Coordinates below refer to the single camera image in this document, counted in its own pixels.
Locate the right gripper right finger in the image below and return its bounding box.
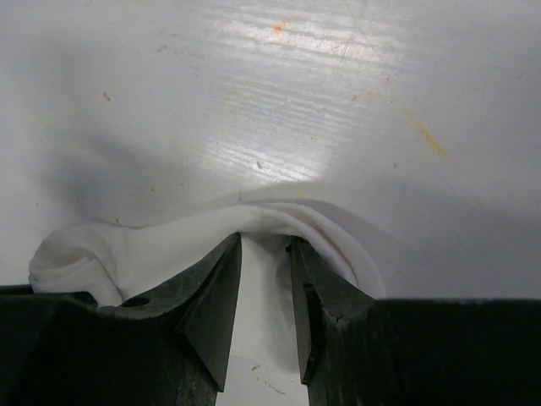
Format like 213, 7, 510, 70
287, 237, 376, 385

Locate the white sock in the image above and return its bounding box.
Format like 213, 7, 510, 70
29, 198, 386, 373

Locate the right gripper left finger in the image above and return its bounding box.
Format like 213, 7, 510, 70
96, 233, 242, 392

